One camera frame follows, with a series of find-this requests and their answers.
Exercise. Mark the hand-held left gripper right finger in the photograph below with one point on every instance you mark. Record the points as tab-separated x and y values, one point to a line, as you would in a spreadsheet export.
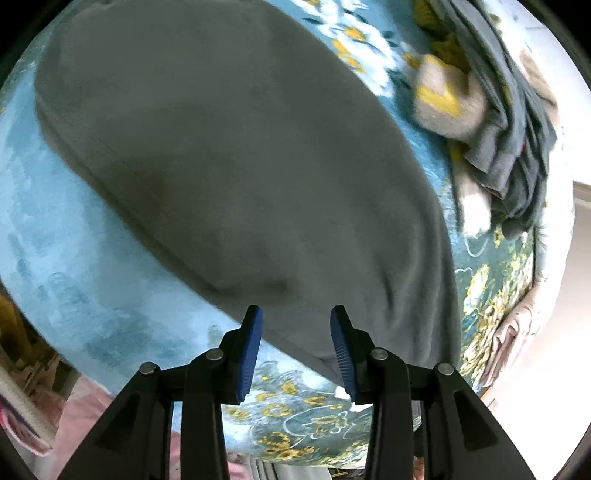
344	355

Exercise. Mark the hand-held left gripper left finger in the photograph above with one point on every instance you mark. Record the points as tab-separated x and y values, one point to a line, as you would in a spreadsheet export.
249	355

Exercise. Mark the dark grey hoodie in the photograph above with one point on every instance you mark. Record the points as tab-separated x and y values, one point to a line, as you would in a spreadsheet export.
231	161

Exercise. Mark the pink bed sheet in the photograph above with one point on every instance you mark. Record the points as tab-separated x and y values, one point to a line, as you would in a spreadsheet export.
87	406

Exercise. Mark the teal floral blanket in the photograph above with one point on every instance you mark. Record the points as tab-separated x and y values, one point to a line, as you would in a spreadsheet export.
69	277

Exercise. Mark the light grey sweatshirt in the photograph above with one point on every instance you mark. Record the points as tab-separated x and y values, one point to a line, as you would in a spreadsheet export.
503	152

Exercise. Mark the beige yellow fuzzy sweater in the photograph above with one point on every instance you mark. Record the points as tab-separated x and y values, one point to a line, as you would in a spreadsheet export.
443	101

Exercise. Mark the olive yellow knit sweater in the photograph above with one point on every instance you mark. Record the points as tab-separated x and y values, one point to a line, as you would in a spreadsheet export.
450	48

